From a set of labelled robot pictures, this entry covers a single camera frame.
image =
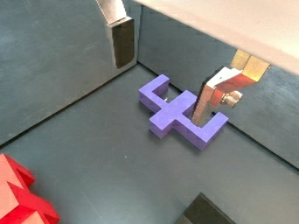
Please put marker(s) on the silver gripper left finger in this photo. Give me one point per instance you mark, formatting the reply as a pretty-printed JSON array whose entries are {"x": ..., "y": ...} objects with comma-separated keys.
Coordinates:
[{"x": 121, "y": 31}]

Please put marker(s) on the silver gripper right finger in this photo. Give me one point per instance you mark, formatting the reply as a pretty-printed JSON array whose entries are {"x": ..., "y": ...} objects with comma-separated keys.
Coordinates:
[{"x": 221, "y": 88}]

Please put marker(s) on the purple E-shaped block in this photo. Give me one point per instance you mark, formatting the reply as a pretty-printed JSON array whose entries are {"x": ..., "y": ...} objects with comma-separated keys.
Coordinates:
[{"x": 172, "y": 114}]

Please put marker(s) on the red E-shaped block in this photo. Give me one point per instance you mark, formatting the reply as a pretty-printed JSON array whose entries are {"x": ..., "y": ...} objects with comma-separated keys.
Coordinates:
[{"x": 21, "y": 206}]

